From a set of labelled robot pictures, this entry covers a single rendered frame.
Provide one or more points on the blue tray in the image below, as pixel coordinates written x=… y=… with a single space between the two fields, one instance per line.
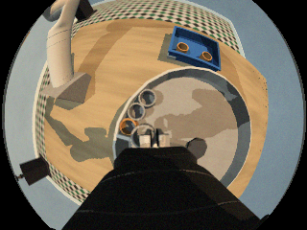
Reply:
x=197 y=44

